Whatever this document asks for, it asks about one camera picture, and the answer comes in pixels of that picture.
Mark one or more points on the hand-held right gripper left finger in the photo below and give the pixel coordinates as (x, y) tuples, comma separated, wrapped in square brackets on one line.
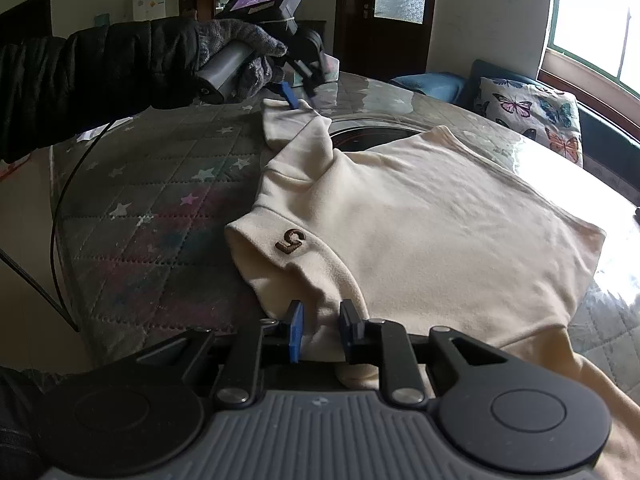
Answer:
[(296, 332)]

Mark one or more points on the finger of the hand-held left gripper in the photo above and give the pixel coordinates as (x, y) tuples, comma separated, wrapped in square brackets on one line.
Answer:
[(289, 94), (309, 80)]

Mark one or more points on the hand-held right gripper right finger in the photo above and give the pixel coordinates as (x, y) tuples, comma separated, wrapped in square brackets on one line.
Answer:
[(346, 329)]

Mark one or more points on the cream shirt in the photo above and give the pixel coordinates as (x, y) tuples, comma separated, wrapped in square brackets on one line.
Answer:
[(425, 220)]

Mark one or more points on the person's left forearm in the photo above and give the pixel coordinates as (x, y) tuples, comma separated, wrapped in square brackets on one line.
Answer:
[(90, 75)]

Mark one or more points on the person's left hand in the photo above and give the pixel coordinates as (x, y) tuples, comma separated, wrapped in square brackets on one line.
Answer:
[(225, 35)]

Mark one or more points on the pastel tissue pack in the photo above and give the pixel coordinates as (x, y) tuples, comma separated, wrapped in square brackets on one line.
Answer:
[(331, 70)]

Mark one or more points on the round black induction cooktop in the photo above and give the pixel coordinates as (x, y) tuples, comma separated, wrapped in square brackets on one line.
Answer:
[(370, 139)]

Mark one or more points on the dark wooden door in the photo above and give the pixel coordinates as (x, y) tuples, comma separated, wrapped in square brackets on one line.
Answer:
[(357, 10)]

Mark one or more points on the white refrigerator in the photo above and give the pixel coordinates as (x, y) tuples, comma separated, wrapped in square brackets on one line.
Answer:
[(149, 6)]

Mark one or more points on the blue cushion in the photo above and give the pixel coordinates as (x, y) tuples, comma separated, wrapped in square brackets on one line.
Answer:
[(430, 86)]

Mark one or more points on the quilted star table cover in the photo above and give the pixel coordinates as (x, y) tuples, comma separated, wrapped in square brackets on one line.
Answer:
[(150, 210)]

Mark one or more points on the butterfly print pillow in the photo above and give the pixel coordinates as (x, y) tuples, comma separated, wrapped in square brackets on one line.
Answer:
[(530, 110)]

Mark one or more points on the black television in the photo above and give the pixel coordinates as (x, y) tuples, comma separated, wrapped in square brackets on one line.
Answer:
[(25, 17)]

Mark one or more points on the green framed window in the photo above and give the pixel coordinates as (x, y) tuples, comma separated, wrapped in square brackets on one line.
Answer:
[(595, 5)]

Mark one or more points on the dark teal sofa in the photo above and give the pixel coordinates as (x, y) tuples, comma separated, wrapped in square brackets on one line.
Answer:
[(605, 140)]

